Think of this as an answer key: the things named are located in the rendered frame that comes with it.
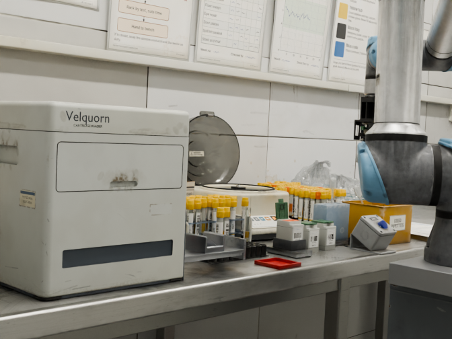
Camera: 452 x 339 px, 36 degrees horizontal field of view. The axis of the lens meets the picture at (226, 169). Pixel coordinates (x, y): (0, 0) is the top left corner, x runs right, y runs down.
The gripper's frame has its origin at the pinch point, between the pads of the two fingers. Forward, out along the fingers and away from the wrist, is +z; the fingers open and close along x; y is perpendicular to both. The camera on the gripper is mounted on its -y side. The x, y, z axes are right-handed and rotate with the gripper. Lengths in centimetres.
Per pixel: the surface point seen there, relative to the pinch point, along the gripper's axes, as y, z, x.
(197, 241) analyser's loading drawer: 69, 12, 9
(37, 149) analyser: 103, -5, 12
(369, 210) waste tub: 6.5, 9.1, 2.3
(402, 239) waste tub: -2.8, 16.7, 6.5
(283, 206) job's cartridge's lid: 37.3, 7.1, 1.2
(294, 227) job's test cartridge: 38.9, 11.0, 6.2
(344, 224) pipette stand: 12.5, 12.8, -0.6
